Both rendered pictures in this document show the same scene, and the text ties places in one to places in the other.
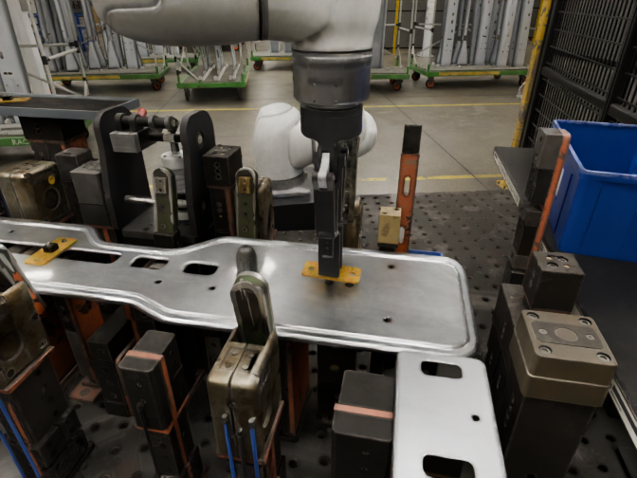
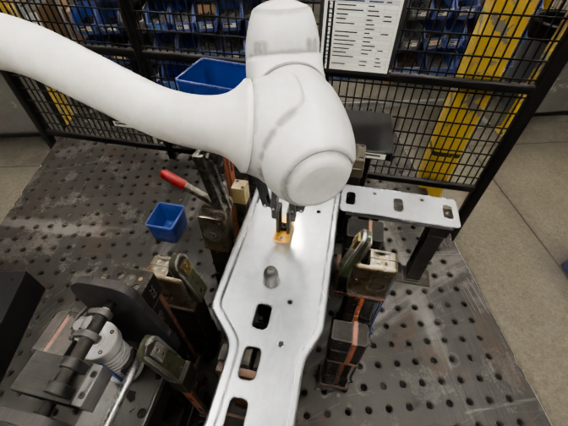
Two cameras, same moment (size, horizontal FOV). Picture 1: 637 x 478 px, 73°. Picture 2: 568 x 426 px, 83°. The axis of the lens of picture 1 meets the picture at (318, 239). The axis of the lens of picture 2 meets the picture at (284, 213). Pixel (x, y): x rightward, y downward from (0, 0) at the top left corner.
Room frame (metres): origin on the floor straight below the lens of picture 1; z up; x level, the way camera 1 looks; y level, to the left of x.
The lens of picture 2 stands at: (0.52, 0.45, 1.59)
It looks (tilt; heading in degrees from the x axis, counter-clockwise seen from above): 48 degrees down; 271
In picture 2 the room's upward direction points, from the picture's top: straight up
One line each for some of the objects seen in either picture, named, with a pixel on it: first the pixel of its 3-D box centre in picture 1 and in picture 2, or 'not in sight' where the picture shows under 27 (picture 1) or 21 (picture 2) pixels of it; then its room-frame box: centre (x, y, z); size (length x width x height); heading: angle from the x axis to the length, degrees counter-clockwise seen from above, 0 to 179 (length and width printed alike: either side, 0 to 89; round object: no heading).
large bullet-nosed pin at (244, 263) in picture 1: (246, 264); (270, 276); (0.55, 0.11, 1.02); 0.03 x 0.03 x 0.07
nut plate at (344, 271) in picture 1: (332, 268); (284, 226); (0.53, -0.02, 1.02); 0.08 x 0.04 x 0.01; 78
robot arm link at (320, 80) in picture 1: (331, 77); not in sight; (0.53, -0.02, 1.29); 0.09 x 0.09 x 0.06
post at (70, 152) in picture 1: (97, 237); not in sight; (0.85, 0.49, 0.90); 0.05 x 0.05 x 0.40; 79
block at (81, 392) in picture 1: (82, 319); not in sight; (0.63, 0.44, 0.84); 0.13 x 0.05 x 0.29; 169
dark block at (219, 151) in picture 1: (232, 247); (162, 330); (0.78, 0.18, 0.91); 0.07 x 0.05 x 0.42; 169
